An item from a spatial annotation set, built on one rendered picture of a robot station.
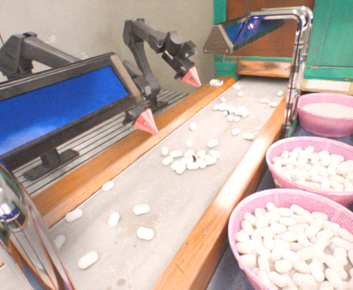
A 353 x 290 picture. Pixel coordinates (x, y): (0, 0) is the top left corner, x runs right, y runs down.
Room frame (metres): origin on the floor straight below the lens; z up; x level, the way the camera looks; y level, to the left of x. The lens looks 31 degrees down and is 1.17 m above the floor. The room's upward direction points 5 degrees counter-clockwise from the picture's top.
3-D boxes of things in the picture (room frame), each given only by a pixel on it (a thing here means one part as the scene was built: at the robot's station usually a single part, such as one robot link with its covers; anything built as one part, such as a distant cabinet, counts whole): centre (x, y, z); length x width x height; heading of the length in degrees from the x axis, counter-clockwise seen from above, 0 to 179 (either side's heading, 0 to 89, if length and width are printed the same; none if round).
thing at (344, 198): (0.54, -0.37, 0.72); 0.27 x 0.27 x 0.10
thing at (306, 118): (0.90, -0.62, 0.72); 0.27 x 0.27 x 0.10
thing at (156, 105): (1.28, 0.12, 0.71); 0.20 x 0.07 x 0.08; 143
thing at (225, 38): (0.92, -0.29, 1.08); 0.62 x 0.08 x 0.07; 146
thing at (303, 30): (0.87, -0.36, 0.90); 0.20 x 0.19 x 0.45; 146
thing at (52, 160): (0.81, 0.48, 0.71); 0.20 x 0.07 x 0.08; 143
